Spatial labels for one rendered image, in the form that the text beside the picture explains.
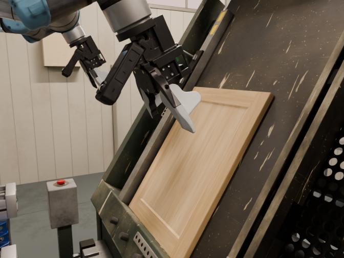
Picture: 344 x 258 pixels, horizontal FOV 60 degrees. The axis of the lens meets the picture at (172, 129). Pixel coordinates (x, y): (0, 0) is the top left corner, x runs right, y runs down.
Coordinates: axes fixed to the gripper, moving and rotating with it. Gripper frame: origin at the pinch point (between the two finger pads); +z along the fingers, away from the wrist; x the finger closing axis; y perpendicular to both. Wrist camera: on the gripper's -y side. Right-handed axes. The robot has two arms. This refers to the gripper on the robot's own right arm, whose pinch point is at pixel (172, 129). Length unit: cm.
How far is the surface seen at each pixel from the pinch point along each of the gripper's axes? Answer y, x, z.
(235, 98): 35.2, 28.4, 15.5
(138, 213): -10, 48, 42
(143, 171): 2, 62, 35
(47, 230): -72, 226, 111
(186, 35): 60, 86, -2
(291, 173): 16.4, -9.0, 19.9
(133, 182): -4, 62, 37
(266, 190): 11.7, -5.3, 22.6
